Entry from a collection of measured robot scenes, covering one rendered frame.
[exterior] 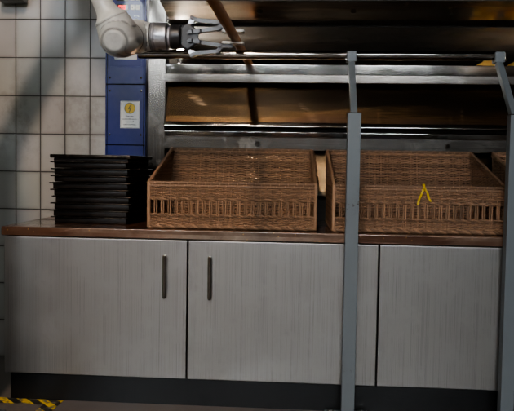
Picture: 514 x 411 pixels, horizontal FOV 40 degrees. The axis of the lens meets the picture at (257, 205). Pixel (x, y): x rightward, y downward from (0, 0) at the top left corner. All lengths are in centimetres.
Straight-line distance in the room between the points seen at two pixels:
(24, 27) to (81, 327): 126
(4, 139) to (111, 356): 107
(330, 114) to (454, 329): 96
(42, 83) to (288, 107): 98
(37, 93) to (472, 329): 185
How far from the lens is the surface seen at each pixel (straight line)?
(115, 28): 214
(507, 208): 226
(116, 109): 285
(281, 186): 229
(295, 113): 278
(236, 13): 283
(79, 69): 294
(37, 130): 298
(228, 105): 281
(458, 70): 286
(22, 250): 243
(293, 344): 230
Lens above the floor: 79
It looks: 3 degrees down
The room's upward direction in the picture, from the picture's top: 1 degrees clockwise
